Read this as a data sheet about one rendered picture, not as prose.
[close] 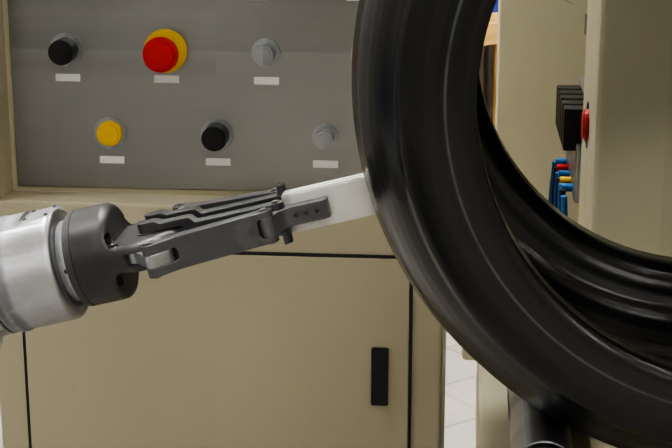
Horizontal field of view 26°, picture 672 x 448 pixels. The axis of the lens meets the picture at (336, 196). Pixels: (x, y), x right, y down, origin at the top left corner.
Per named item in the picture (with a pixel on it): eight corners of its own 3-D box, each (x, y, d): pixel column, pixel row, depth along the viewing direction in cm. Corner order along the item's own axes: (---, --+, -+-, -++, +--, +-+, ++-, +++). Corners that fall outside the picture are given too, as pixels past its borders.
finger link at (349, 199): (281, 193, 109) (280, 195, 108) (372, 172, 108) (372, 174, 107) (292, 231, 109) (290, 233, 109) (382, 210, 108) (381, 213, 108)
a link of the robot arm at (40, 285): (7, 204, 116) (77, 188, 115) (40, 311, 118) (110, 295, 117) (-31, 236, 107) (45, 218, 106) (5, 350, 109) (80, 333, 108)
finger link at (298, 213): (261, 209, 108) (255, 220, 105) (327, 194, 108) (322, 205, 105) (266, 228, 109) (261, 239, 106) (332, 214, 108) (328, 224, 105)
